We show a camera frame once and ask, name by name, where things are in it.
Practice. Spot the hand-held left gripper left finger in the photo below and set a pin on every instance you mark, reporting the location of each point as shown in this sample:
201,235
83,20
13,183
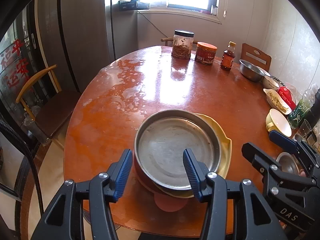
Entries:
123,172

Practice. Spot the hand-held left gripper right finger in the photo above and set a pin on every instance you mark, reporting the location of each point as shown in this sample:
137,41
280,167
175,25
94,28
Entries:
193,172

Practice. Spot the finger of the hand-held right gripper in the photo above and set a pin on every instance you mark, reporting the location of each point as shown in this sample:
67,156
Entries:
255,155
282,137

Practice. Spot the medium steel bowl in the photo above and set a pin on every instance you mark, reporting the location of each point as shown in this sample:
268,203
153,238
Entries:
287,162

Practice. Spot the yellow shell-shaped plate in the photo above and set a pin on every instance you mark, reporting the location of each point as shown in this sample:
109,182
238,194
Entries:
222,140

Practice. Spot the pink animal-shaped plate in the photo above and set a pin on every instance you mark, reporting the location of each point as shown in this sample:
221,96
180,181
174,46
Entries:
170,202

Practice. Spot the round metal pan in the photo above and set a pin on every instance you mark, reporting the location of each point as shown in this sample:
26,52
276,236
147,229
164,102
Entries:
165,142

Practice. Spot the clear plastic cup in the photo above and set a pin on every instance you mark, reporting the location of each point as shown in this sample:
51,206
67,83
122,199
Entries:
303,128

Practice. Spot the green plastic bottle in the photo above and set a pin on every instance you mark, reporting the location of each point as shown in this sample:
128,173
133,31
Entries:
300,110

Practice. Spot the white dish with food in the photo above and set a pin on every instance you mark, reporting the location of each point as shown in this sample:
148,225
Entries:
276,100

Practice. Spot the black thermos flask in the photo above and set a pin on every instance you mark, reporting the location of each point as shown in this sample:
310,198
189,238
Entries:
315,115

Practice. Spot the red snack packet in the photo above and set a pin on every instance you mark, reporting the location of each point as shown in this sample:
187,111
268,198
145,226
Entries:
286,96

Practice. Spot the white ceramic bowl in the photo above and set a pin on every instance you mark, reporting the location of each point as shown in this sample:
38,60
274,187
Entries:
271,83
267,73

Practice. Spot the small steel bowl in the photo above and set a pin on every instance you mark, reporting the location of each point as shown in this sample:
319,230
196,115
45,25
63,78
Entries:
251,70

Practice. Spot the brown sauce bottle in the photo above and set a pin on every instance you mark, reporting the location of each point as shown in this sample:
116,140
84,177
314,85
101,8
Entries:
227,60

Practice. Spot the red jar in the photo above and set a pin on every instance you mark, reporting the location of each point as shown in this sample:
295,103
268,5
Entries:
205,55

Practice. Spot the clear jar black lid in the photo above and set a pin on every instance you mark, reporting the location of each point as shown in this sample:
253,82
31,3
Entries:
182,46

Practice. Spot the small clear jar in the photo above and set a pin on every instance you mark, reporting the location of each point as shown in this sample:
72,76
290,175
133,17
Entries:
214,10

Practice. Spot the grey refrigerator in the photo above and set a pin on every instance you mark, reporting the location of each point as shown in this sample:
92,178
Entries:
85,30

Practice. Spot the chair with yellow frame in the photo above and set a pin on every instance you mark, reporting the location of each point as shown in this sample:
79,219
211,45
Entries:
55,110

